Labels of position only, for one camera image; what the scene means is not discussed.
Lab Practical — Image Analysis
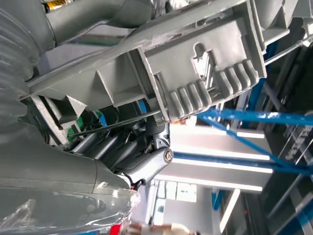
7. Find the blue metal shelf rack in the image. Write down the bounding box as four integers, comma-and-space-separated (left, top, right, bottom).
195, 42, 313, 177

